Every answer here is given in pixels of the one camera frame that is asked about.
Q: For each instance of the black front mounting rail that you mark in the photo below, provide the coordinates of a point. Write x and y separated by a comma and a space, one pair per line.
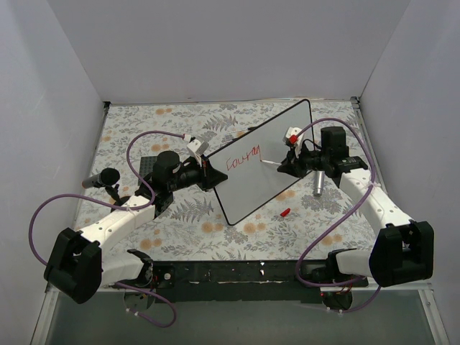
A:
231, 280

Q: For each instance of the red marker cap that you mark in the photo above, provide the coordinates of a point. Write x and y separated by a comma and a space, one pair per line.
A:
285, 212

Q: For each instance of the dark grey studded baseplate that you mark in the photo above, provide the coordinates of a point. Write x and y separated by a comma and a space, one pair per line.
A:
146, 165

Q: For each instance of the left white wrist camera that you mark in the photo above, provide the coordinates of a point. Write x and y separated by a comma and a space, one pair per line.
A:
195, 146

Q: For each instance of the floral patterned table mat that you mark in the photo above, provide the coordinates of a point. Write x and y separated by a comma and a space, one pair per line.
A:
193, 227

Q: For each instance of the silver microphone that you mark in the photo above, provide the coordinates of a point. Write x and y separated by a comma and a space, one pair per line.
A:
318, 185

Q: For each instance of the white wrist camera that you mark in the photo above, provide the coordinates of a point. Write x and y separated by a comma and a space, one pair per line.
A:
195, 146
294, 139

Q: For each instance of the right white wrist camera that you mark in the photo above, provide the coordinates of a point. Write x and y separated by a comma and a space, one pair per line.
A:
294, 139

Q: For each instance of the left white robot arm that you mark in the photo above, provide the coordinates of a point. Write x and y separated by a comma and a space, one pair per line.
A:
78, 265

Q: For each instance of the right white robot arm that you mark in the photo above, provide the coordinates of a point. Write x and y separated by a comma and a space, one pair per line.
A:
404, 248

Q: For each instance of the white marker pen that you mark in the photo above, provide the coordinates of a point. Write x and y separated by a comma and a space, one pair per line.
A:
269, 162

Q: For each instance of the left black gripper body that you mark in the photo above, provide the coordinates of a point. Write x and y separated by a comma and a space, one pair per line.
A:
207, 175

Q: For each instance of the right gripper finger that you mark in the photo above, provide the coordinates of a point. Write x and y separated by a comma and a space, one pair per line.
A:
291, 158
292, 170

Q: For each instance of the black microphone with red ring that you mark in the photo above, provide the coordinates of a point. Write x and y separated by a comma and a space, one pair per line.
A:
106, 178

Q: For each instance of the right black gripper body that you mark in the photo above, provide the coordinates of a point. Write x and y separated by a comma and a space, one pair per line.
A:
297, 162

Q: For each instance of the white board with black frame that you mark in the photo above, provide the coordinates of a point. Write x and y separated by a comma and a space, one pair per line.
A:
251, 181

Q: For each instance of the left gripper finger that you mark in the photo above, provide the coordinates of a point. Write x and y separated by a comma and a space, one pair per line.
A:
215, 178
208, 169

